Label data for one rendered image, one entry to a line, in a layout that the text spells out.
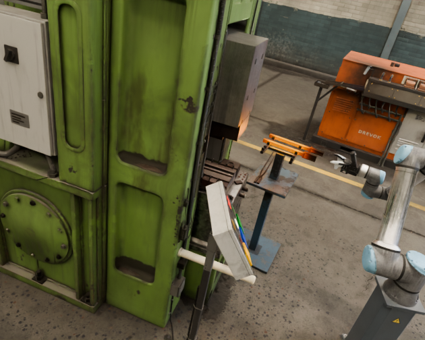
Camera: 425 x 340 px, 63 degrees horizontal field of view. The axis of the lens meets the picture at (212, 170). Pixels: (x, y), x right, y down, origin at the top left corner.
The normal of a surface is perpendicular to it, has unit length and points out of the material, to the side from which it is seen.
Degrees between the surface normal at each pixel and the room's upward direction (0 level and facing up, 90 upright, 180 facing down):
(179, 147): 89
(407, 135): 90
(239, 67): 90
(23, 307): 0
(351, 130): 90
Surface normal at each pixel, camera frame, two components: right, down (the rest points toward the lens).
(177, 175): -0.32, 0.42
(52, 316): 0.16, -0.85
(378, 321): -0.77, 0.21
